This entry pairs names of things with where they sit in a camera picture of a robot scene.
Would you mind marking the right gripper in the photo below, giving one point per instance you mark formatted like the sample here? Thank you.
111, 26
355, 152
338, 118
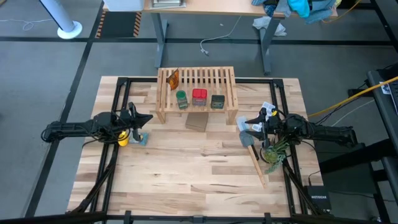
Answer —
276, 127

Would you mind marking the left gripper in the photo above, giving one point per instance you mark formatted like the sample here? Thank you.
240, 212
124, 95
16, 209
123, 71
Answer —
127, 121

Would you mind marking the green oregano spice jar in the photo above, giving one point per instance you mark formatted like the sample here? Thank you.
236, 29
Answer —
182, 96

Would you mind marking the dark green pepper tin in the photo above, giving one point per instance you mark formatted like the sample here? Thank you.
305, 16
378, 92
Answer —
217, 101

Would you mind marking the orange spice packet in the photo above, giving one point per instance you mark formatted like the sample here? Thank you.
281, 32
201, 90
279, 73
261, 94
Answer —
173, 80

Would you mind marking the red smoked paprika tin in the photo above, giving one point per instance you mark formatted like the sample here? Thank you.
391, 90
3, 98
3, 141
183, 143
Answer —
199, 95

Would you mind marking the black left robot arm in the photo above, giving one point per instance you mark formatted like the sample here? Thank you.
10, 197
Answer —
74, 127

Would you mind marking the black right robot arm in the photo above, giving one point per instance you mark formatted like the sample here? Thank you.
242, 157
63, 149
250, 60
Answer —
326, 133

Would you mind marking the wooden slatted shelf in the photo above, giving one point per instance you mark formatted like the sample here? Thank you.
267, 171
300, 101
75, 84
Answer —
214, 77

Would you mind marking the wooden block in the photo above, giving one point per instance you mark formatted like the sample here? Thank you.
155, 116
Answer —
246, 138

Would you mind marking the white ice cube tray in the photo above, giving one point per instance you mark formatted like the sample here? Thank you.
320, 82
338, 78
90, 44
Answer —
268, 107

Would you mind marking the small yellow round object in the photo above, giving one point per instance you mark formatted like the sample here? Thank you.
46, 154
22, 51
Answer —
123, 141

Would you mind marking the potted succulent plant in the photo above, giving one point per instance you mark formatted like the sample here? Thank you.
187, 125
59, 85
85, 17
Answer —
272, 155

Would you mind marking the brown cardboard box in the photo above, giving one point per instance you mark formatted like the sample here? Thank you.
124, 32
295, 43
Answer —
197, 122

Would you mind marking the hazard striped black mat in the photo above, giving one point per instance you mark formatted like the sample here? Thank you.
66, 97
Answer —
118, 25

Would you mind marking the white cloth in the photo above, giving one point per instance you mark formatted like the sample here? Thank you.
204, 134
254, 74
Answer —
267, 23

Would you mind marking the white box appliance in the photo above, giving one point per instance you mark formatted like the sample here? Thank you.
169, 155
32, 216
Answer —
124, 4

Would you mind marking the stack of books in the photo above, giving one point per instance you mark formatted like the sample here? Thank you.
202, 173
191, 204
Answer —
168, 3

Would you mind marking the wooden desk grey legs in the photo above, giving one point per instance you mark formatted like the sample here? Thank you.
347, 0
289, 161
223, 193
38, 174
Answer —
217, 7

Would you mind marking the black side table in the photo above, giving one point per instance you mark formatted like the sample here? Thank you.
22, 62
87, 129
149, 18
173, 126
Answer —
385, 124

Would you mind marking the white printed paper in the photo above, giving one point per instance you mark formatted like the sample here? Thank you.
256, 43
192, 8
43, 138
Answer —
385, 88

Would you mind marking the black metal table frame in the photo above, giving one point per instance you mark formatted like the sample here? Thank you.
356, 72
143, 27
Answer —
255, 80

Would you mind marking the black Netgear network switch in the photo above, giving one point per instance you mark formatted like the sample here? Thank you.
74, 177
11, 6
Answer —
318, 197

